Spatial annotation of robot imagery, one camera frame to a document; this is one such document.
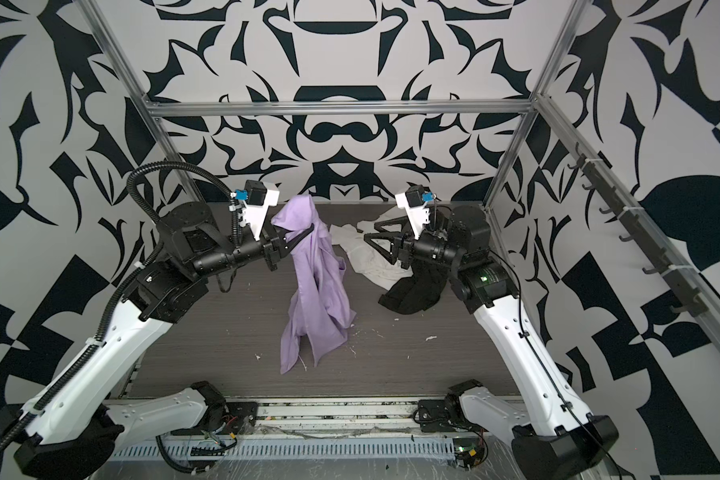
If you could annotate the aluminium cage frame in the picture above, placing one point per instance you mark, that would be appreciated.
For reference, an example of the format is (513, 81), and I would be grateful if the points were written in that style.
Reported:
(539, 104)

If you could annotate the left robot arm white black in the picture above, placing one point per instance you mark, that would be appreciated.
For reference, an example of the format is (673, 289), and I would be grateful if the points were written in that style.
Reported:
(67, 431)

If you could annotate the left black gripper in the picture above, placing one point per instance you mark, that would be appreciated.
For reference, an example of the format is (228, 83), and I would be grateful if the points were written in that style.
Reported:
(273, 243)

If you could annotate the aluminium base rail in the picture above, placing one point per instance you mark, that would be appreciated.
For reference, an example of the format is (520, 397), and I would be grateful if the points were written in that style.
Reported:
(336, 414)

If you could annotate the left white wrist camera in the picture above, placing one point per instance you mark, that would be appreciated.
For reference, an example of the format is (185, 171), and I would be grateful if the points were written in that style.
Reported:
(250, 205)

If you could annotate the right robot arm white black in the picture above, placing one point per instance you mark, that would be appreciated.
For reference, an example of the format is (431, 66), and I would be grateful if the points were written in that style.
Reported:
(555, 435)

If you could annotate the black cloth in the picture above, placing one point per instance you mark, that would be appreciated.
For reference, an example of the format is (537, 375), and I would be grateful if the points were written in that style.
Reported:
(417, 293)

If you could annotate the small green circuit board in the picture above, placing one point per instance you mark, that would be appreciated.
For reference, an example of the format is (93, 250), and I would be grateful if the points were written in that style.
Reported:
(469, 453)

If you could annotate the white cloth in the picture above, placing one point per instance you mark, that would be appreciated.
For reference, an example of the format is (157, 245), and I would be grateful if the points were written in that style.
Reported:
(364, 259)

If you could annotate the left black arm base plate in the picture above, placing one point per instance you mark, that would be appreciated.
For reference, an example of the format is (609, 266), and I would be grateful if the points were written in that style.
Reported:
(234, 418)

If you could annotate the purple cloth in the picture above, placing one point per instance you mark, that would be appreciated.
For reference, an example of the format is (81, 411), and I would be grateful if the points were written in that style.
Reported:
(320, 309)

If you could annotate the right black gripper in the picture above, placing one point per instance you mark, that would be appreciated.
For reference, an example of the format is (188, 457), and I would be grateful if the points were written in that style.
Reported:
(408, 247)

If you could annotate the slotted grey cable duct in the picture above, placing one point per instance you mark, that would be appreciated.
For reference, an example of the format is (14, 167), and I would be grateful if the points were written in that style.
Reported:
(261, 449)

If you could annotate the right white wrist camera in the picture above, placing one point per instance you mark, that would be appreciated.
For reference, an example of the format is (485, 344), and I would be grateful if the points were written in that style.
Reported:
(417, 202)

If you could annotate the grey wall hook rack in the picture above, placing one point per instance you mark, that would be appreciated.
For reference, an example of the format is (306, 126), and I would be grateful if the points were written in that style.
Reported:
(678, 274)

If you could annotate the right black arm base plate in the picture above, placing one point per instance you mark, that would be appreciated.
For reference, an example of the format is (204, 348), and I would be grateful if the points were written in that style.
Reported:
(439, 416)

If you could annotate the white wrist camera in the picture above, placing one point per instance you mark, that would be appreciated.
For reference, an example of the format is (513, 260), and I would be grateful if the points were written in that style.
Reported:
(250, 205)
(417, 202)

